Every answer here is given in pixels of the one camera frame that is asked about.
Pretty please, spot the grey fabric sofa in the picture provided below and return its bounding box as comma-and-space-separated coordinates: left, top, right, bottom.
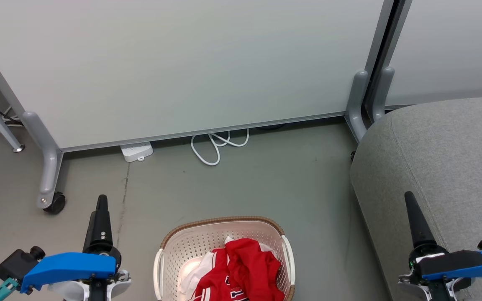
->
350, 95, 482, 301

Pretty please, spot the black cable with teal plug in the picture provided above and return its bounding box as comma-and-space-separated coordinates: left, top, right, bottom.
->
0, 278, 19, 301

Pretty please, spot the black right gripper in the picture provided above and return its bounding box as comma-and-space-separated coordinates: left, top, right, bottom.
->
405, 191, 449, 271

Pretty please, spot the white laundry basket brown rim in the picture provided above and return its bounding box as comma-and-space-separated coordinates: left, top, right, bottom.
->
153, 216, 296, 301

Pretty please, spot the narrow white partition panel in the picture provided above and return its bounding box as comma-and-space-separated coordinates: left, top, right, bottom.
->
385, 0, 482, 110

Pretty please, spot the looped white power cable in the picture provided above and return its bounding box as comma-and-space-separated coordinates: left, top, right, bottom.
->
190, 129, 250, 166

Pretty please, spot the red and white jersey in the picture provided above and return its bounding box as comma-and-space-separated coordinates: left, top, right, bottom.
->
180, 236, 285, 301

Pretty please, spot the white power strip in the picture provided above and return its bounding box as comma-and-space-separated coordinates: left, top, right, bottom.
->
120, 141, 154, 163

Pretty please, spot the large white partition panel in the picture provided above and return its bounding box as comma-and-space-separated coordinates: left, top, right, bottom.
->
0, 0, 394, 153

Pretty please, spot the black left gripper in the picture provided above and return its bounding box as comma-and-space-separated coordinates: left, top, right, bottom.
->
83, 195, 123, 275

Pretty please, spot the grey curved partition leg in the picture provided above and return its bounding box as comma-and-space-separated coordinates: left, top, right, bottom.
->
371, 67, 395, 122
345, 70, 369, 143

